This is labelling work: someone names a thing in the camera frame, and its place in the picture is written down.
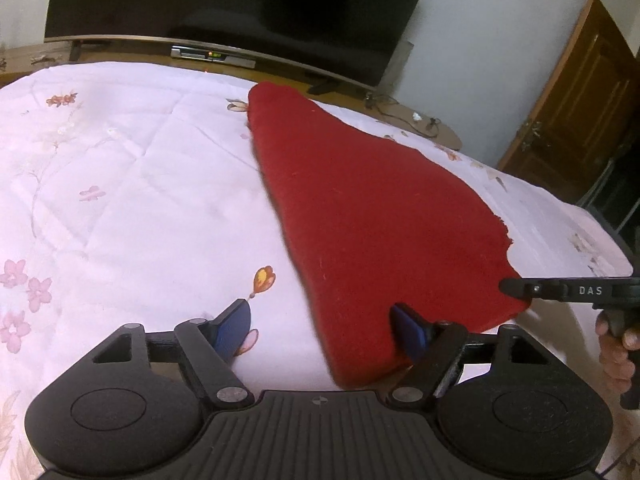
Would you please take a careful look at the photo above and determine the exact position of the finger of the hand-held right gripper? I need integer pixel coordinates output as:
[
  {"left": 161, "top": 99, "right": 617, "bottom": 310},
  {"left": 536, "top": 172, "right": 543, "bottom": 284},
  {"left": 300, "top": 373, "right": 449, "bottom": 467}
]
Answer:
[{"left": 499, "top": 277, "right": 568, "bottom": 304}]

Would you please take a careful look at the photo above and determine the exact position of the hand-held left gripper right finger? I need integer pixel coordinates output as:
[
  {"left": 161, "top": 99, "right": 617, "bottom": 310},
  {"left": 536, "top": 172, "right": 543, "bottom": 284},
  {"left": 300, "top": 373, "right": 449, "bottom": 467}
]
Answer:
[{"left": 389, "top": 302, "right": 549, "bottom": 406}]

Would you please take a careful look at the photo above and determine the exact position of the black flat-screen television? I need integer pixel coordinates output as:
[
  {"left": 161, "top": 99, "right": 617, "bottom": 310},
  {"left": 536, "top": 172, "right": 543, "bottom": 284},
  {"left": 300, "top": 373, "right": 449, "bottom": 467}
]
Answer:
[{"left": 44, "top": 0, "right": 442, "bottom": 95}]

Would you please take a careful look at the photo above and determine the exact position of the brown wooden door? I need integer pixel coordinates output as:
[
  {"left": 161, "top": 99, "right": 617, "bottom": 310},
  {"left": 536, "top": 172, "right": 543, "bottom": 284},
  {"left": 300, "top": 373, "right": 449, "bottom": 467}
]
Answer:
[{"left": 497, "top": 0, "right": 640, "bottom": 207}]

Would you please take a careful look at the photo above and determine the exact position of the red garment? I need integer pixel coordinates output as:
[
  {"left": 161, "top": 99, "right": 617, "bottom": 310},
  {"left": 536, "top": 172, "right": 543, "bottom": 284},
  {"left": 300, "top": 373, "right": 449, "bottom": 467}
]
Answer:
[{"left": 247, "top": 81, "right": 534, "bottom": 391}]

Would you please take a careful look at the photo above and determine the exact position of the wooden television stand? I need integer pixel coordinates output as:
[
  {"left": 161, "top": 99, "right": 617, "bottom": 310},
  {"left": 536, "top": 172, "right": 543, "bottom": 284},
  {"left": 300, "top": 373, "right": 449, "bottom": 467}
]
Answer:
[{"left": 0, "top": 42, "right": 464, "bottom": 151}]

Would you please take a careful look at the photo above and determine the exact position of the black cable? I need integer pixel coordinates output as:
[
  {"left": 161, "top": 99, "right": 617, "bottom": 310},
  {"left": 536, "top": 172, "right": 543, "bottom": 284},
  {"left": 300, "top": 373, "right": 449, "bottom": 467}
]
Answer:
[{"left": 364, "top": 91, "right": 442, "bottom": 138}]

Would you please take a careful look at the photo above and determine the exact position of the silver set-top box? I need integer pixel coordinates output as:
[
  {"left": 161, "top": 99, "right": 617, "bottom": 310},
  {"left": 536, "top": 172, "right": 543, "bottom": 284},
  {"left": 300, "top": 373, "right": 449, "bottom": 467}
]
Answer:
[{"left": 169, "top": 45, "right": 257, "bottom": 69}]

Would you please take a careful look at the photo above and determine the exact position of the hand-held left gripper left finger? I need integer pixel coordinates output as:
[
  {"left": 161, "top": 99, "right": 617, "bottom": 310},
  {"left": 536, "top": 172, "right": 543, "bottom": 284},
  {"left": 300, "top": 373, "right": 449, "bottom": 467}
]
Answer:
[{"left": 92, "top": 298, "right": 254, "bottom": 409}]

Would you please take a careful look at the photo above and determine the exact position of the pink floral bedspread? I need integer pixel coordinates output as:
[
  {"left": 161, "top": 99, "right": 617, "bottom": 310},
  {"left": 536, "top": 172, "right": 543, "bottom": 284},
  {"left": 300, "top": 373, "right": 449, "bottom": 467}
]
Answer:
[{"left": 0, "top": 60, "right": 635, "bottom": 480}]

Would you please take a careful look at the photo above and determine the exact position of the person's right hand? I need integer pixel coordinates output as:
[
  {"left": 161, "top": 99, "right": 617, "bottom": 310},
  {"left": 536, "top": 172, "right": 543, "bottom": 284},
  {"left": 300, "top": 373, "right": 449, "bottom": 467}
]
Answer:
[{"left": 595, "top": 310, "right": 640, "bottom": 397}]

